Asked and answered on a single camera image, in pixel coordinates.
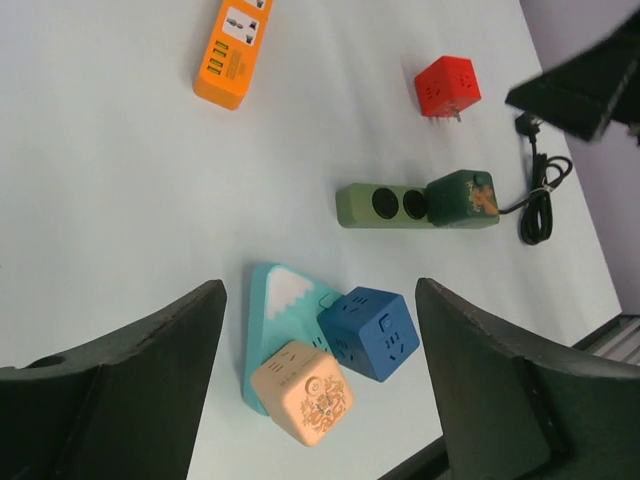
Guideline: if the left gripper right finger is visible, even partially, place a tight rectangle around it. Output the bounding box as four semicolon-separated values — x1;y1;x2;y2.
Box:
415;278;639;479

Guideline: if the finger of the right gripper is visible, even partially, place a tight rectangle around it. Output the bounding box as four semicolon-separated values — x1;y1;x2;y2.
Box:
505;12;639;142

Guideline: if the teal triangular power strip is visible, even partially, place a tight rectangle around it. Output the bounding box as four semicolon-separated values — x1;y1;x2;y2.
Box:
242;263;342;416

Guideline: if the black power cord with plug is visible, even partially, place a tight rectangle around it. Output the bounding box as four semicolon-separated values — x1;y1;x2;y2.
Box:
497;112;574;246

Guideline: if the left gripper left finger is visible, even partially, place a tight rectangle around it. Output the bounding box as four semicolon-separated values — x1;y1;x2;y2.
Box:
1;280;227;479

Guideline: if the beige cube plug adapter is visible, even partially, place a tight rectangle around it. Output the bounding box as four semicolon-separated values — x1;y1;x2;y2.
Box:
250;341;355;447

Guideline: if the olive green power strip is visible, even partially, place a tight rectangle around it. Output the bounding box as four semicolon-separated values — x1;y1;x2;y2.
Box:
335;183;458;229

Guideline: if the red cube plug adapter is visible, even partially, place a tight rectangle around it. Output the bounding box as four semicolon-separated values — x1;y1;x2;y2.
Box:
414;55;482;119

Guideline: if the orange power strip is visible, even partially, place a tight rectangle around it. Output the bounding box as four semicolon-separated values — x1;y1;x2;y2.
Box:
193;0;273;110

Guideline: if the blue cube plug adapter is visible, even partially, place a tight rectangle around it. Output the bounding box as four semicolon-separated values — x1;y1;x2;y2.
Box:
318;287;420;383

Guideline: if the dark green cube plug adapter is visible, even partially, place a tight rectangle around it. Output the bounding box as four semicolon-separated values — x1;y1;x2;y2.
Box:
425;170;500;229

